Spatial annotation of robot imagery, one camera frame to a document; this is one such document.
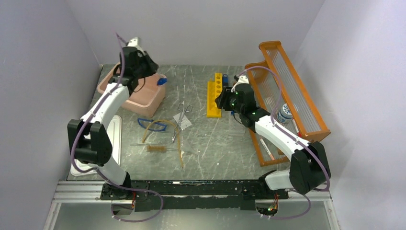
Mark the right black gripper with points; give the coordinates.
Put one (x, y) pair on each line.
(222, 100)

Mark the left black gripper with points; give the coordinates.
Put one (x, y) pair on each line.
(152, 67)

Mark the blue base graduated cylinder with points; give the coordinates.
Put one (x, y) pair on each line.
(161, 81)

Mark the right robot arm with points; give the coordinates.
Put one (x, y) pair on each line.
(309, 169)

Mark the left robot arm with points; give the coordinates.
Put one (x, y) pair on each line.
(89, 144)

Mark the yellow test tube rack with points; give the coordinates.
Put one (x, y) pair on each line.
(214, 89)

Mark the pink plastic bin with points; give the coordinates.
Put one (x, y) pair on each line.
(148, 96)

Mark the metal forceps scissors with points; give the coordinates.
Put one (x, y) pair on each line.
(183, 110)

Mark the white orange marker pen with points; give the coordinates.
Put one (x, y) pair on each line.
(269, 153)

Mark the white paper packet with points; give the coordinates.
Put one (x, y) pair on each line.
(182, 120)

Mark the orange wooden shelf rack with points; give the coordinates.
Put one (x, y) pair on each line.
(276, 82)

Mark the white blue small jar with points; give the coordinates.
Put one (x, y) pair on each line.
(284, 115)

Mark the tan rubber tubing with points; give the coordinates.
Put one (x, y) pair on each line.
(177, 135)

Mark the blue safety glasses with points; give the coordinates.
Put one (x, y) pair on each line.
(151, 126)

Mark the white plastic lid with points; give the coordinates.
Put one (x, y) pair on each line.
(114, 133)

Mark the brown test tube brush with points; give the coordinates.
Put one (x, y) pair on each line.
(153, 147)

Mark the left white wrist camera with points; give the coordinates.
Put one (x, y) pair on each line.
(135, 42)

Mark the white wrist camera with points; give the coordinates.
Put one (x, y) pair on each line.
(135, 42)
(242, 79)

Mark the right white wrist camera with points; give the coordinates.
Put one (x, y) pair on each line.
(242, 79)

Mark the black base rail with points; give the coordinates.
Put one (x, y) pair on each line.
(204, 194)

